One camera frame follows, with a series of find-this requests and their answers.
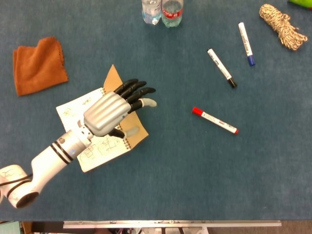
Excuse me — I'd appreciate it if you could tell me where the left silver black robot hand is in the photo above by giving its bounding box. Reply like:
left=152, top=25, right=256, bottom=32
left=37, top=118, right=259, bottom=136
left=83, top=78, right=158, bottom=137

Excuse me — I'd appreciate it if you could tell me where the yellow spiral notebook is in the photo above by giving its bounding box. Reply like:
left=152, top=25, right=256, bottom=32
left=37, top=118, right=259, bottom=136
left=55, top=64, right=150, bottom=173

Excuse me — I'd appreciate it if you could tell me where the blue felt table cover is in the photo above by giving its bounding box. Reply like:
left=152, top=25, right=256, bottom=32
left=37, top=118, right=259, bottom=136
left=0, top=0, right=312, bottom=222

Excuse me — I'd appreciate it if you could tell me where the orange folded cloth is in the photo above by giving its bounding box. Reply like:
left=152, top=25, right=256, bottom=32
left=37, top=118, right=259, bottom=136
left=12, top=36, right=69, bottom=97

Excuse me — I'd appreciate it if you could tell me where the blue label water bottle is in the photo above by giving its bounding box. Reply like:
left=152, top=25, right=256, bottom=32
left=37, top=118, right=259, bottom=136
left=141, top=0, right=162, bottom=26

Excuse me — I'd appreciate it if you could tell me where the red cap white marker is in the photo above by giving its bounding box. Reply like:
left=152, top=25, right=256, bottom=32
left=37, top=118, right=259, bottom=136
left=192, top=106, right=239, bottom=136

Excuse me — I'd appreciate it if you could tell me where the red label clear bottle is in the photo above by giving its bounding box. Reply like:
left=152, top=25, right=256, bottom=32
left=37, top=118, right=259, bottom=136
left=160, top=0, right=184, bottom=28

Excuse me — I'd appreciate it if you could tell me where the black cap white marker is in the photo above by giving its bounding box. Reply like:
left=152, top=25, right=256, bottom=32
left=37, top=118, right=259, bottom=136
left=207, top=48, right=238, bottom=89

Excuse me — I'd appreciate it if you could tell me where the brown cardboard piece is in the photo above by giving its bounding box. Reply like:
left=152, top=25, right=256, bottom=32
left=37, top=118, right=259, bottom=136
left=21, top=221, right=34, bottom=234

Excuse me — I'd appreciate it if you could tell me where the teal flat panel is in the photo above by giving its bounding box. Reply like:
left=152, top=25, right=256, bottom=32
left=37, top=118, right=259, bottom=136
left=0, top=220, right=21, bottom=234

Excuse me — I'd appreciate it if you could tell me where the blue cap white marker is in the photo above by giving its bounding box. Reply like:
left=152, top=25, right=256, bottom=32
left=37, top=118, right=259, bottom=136
left=238, top=22, right=256, bottom=67

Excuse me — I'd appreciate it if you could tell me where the green chip can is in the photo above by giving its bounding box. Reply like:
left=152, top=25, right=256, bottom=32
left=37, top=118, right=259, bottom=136
left=287, top=0, right=312, bottom=10

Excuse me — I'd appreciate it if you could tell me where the white metal frame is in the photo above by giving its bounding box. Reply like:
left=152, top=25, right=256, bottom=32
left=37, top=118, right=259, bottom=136
left=140, top=227, right=209, bottom=234

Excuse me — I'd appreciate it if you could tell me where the aluminium table edge rail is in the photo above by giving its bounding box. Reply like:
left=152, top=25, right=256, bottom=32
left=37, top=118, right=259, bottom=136
left=62, top=220, right=282, bottom=229

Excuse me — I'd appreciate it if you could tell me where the beige braided rope bundle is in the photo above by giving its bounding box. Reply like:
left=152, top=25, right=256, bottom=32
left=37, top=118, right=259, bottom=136
left=258, top=3, right=309, bottom=51

